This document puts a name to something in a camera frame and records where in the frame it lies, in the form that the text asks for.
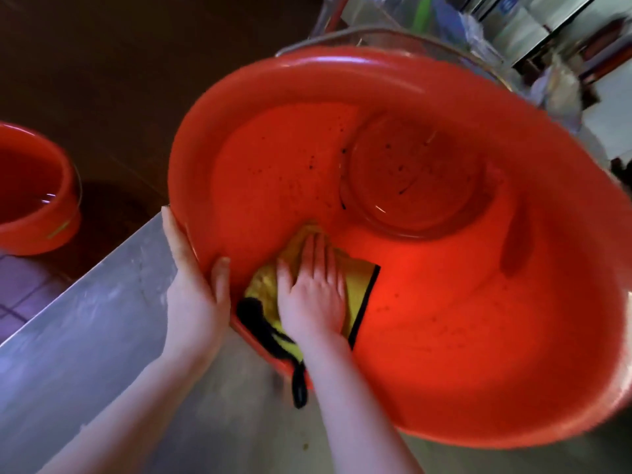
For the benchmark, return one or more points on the person's right hand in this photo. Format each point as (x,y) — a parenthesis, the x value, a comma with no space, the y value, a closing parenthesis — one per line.
(313,306)

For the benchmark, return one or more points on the person's left hand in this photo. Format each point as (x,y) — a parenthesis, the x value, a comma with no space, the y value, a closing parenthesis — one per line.
(190,310)

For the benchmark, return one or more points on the person's left thumb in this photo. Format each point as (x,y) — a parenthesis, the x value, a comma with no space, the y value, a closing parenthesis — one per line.
(221,283)

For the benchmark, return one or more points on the person's right thumb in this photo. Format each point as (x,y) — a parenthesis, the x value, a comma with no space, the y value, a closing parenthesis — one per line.
(285,281)

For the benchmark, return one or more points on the person's right middle finger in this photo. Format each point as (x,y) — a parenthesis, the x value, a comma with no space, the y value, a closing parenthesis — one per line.
(319,259)

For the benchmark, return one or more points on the person's right little finger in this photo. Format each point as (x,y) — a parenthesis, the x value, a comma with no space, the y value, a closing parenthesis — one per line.
(341,288)

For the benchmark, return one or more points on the yellow cloth with black trim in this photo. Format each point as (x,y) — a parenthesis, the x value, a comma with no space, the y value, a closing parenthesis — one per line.
(359,291)

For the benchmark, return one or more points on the large red plastic basin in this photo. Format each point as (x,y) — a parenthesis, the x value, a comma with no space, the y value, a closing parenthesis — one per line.
(444,315)

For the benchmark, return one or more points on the person's left forearm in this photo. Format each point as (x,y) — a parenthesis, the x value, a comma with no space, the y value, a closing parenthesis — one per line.
(133,414)

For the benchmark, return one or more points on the person's right forearm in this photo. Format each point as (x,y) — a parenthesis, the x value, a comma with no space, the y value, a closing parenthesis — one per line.
(355,414)

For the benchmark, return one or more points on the small red plastic bucket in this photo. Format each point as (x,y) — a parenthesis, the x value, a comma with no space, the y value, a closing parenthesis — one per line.
(39,227)

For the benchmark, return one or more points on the steel bowl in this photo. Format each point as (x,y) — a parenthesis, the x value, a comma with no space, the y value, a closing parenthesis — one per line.
(395,38)

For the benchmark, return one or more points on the clear plastic bag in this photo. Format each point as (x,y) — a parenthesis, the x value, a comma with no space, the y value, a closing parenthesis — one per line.
(444,19)

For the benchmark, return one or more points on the white plastic bag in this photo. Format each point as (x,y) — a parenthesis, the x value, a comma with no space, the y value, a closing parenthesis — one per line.
(560,96)

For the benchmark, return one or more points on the stainless steel cabinet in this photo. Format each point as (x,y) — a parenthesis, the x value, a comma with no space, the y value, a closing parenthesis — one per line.
(518,19)

